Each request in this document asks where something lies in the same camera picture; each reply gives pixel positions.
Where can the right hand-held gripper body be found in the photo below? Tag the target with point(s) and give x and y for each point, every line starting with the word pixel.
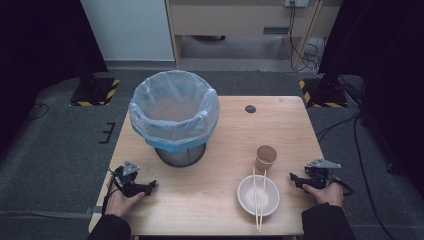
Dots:
pixel 318 178

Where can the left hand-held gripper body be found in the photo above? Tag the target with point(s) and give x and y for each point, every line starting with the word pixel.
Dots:
pixel 128 185

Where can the brown paper cup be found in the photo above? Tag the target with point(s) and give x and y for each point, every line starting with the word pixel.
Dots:
pixel 263 164

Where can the black mesh trash bin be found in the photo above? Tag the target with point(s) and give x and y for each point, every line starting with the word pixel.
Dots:
pixel 180 157

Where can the wooden chopstick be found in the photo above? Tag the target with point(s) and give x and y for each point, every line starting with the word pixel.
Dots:
pixel 263 200
pixel 255 200

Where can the white disposable bowl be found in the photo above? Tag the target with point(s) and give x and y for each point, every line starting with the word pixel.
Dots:
pixel 246 196

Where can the translucent blue trash bag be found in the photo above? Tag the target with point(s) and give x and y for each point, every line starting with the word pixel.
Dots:
pixel 173 133

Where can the person's right hand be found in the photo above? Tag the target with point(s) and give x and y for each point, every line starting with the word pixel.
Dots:
pixel 328 195

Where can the person's left hand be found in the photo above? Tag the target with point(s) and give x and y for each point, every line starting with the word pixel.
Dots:
pixel 118 205

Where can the grey tape strip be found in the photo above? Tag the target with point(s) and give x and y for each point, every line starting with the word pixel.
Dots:
pixel 95 210

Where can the black stand with striped base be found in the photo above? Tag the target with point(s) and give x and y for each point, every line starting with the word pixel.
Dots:
pixel 95 95
pixel 325 96

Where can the dark round table grommet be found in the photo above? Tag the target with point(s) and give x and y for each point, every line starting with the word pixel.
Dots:
pixel 250 109

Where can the black curtain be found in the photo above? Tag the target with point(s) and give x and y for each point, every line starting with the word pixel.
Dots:
pixel 386 66
pixel 40 50

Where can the light wooden desk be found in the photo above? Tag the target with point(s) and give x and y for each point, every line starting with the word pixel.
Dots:
pixel 233 20

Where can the white power strip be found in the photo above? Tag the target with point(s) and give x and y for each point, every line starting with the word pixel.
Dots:
pixel 296 2

